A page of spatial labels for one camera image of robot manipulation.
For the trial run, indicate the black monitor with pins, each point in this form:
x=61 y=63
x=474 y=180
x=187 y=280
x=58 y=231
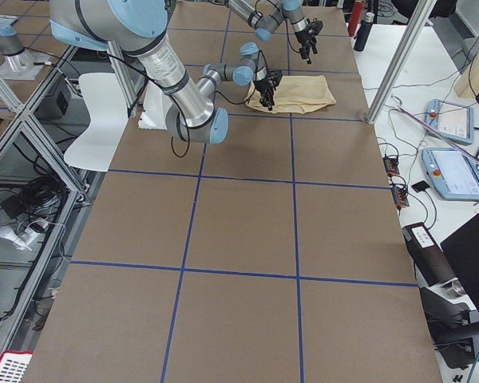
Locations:
x=461 y=250

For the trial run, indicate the lower orange black usb hub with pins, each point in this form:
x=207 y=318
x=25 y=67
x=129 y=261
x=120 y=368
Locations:
x=400 y=197

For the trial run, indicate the black water bottle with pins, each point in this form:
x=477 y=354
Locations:
x=363 y=32

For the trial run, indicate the red water bottle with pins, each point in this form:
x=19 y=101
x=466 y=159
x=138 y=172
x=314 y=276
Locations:
x=355 y=17

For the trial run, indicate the blue teach pendant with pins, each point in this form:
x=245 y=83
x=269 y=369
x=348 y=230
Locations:
x=453 y=176
x=451 y=120

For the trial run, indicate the red white basket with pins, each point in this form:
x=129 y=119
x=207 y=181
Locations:
x=13 y=365

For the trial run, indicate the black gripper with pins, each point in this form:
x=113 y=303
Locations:
x=263 y=85
x=304 y=38

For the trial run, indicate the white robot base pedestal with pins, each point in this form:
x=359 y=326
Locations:
x=155 y=108

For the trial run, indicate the upper blue teach pendant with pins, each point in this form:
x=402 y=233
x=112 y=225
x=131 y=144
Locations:
x=451 y=120

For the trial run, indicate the aluminium frame post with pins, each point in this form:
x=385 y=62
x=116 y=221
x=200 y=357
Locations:
x=409 y=38

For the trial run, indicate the orange black usb hub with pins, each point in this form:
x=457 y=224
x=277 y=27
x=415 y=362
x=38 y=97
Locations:
x=391 y=166
x=400 y=197

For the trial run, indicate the beige long sleeve graphic shirt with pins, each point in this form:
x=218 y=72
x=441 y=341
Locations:
x=297 y=94

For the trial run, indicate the upper orange black usb hub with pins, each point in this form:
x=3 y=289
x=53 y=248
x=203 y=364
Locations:
x=391 y=166

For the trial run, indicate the lower blue teach pendant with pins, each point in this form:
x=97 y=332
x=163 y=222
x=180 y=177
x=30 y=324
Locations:
x=453 y=176

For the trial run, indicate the black labelled box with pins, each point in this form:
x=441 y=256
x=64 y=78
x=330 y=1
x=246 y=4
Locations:
x=427 y=255

